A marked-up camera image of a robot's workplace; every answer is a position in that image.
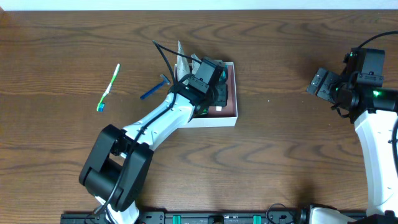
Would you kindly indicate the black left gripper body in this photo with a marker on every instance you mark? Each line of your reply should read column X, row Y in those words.
column 221, row 94

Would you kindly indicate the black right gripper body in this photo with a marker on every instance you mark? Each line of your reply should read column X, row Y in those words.
column 324, row 84

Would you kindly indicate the Colgate toothpaste tube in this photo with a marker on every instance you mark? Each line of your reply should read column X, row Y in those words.
column 222, row 91

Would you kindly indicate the white box pink inside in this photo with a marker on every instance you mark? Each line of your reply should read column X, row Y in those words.
column 230, row 105

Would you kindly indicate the clear pump soap bottle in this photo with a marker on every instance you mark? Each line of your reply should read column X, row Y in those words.
column 196, row 62

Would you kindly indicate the white Pantene tube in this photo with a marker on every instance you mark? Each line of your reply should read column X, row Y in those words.
column 183, row 70

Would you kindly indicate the blue disposable razor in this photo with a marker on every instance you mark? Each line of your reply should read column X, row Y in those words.
column 165, row 81

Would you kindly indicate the green white toothbrush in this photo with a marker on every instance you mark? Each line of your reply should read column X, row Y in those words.
column 101, row 104

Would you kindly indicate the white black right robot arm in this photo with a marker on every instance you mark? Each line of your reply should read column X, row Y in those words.
column 377, row 134

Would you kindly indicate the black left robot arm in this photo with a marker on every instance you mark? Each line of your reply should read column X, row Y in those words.
column 117, row 166

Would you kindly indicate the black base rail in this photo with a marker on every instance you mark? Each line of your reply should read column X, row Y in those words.
column 277, row 215

